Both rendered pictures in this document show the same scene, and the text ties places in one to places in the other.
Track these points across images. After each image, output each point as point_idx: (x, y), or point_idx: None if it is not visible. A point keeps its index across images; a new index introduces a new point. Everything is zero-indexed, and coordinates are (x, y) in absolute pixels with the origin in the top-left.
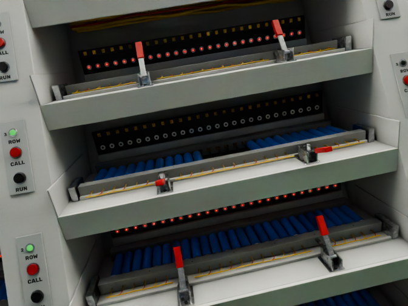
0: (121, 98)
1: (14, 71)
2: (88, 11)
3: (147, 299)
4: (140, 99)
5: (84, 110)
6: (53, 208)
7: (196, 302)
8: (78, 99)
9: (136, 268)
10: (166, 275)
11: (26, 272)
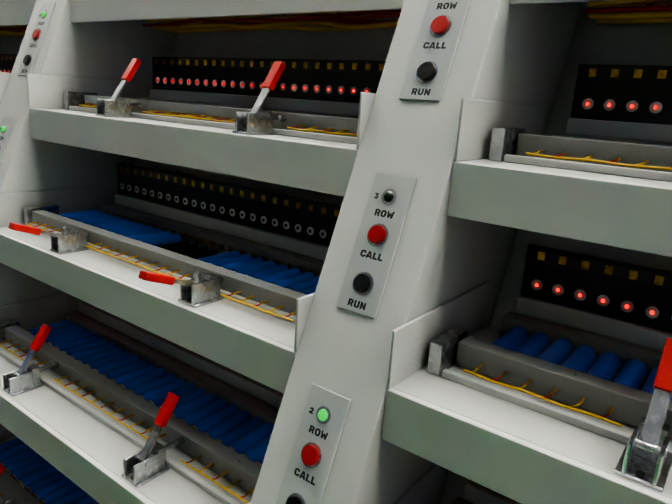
0: (78, 123)
1: (31, 66)
2: (109, 11)
3: (9, 368)
4: (91, 130)
5: (53, 126)
6: None
7: (16, 396)
8: (50, 111)
9: (46, 338)
10: (46, 360)
11: None
